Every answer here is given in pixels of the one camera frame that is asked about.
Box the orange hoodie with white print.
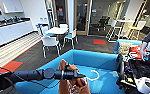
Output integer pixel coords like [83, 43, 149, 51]
[57, 59, 91, 94]

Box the white clothes hanger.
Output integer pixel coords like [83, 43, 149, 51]
[68, 68, 101, 93]

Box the large blue sofa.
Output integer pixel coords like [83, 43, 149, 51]
[14, 49, 125, 94]

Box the white square table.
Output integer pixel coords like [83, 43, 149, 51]
[44, 27, 69, 48]

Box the pale woven basket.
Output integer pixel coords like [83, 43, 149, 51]
[118, 41, 132, 57]

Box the blue white recycling bin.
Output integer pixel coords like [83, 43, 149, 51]
[37, 18, 51, 29]

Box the black office chair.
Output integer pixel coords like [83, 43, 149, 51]
[98, 15, 111, 30]

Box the wooden framed glass door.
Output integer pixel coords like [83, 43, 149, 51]
[74, 0, 93, 36]

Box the white high stool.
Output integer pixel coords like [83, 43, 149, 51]
[105, 19, 120, 43]

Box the red bag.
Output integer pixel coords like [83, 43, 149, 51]
[128, 44, 144, 62]

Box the glass door with red sign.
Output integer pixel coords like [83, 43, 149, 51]
[52, 0, 69, 27]

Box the white round roll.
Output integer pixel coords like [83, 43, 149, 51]
[136, 76, 150, 94]

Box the white kitchen counter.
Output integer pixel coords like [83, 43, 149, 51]
[0, 18, 35, 50]

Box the yellow high stool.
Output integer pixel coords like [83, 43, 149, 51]
[126, 20, 148, 41]

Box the bright white upper cabinet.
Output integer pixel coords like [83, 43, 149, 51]
[0, 0, 25, 14]

